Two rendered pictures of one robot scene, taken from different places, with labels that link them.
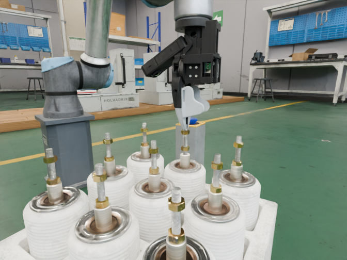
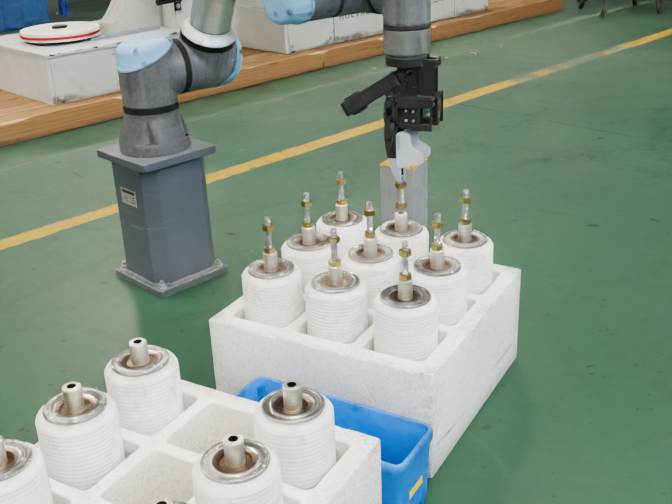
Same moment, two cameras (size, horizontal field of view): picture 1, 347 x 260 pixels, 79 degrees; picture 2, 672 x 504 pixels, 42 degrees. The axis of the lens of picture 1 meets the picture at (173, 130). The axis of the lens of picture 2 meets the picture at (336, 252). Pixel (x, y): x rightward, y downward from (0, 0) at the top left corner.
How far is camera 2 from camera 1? 1.03 m
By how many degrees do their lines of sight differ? 10
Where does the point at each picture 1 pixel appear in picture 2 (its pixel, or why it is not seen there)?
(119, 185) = (326, 255)
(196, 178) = (417, 243)
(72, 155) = (181, 223)
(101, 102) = not seen: hidden behind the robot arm
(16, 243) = (232, 316)
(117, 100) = not seen: hidden behind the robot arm
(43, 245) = (272, 310)
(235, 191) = (461, 252)
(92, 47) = (209, 18)
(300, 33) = not seen: outside the picture
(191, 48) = (406, 86)
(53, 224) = (282, 289)
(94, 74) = (211, 65)
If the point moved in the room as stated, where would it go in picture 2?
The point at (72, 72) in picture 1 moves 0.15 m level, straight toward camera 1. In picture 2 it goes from (174, 68) to (198, 81)
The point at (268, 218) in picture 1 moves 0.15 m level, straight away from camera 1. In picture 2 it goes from (502, 283) to (524, 250)
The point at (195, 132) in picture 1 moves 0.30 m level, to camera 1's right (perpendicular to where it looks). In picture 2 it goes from (413, 177) to (571, 169)
